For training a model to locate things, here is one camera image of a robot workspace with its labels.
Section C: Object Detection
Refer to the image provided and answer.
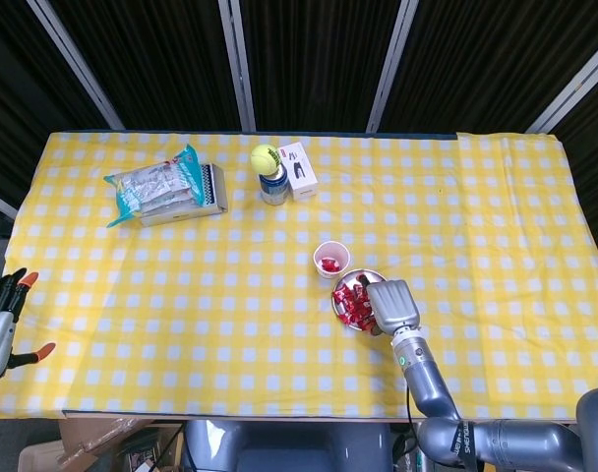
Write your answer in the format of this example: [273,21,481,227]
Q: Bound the blue drink can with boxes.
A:
[258,164,289,207]

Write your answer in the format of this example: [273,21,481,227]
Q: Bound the silver cardboard box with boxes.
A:
[140,162,230,228]

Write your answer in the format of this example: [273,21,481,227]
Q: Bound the grey robot torso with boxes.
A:
[183,418,393,472]

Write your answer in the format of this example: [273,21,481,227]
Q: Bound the yellow tennis ball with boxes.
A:
[250,143,284,176]

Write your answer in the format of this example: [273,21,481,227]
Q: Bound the teal silver snack bag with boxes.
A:
[103,143,206,230]

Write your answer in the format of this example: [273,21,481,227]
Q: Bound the small metal bowl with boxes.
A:
[331,267,389,331]

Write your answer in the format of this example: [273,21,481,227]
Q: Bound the brown cardboard sheet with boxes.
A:
[57,418,155,468]

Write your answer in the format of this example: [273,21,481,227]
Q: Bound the yellow white checked tablecloth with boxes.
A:
[0,130,598,423]

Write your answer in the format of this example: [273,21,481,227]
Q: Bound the tan cardboard box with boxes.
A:
[17,440,67,472]

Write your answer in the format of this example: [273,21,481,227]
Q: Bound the dark framed items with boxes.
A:
[119,427,182,472]

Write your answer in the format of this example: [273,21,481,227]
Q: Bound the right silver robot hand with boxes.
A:
[358,274,422,338]

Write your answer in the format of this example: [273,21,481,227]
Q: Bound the white paper cup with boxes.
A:
[313,240,353,281]

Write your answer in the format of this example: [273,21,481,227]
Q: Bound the small white carton box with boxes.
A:
[278,141,320,202]

